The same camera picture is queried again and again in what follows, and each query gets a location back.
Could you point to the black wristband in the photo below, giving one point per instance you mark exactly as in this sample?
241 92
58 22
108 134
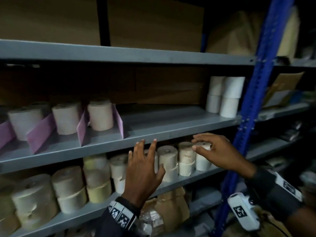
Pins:
266 192
128 203

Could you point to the blue perforated rack post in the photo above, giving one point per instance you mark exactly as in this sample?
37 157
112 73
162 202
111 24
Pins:
203 43
259 71

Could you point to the black left wristband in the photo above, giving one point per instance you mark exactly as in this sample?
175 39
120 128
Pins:
128 203

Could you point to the person's right hand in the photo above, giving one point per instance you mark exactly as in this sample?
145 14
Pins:
224 155

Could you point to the person's left hand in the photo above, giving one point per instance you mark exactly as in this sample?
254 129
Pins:
143 180

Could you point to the stack of white paper rolls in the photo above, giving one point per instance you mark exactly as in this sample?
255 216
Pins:
232 88

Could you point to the white marker tag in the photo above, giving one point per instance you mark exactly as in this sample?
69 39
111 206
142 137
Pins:
121 217
287 186

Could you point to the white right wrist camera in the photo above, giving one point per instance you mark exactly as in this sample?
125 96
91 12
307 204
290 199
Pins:
247 222

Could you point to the orange-brown cardboard box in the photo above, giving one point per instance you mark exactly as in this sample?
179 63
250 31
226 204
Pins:
22 88

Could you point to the brown paper package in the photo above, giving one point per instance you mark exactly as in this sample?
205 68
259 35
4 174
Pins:
170 207

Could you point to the black right wristband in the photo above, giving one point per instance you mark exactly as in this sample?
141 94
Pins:
266 192

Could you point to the row of white paper rolls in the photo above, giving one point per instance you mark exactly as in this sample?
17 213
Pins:
69 185

